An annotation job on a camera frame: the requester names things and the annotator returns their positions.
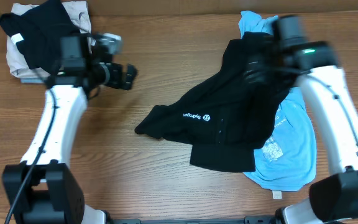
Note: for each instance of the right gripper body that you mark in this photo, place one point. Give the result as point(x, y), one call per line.
point(271, 72)

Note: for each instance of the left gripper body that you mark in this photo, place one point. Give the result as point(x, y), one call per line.
point(128, 77)

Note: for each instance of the black polo shirt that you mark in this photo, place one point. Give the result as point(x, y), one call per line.
point(223, 121)

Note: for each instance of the light blue t-shirt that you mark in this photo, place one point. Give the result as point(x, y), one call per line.
point(287, 161)

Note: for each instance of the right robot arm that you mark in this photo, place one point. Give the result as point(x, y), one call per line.
point(322, 82)

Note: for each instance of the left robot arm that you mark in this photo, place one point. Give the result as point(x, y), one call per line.
point(41, 188)

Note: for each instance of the folded light blue denim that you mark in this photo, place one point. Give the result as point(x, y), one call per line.
point(33, 80)

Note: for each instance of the folded black shirt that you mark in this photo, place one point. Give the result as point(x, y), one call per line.
point(41, 29)

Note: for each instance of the folded beige garment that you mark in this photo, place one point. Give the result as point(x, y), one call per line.
point(79, 16)

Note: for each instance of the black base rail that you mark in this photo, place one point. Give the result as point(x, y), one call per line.
point(264, 219)

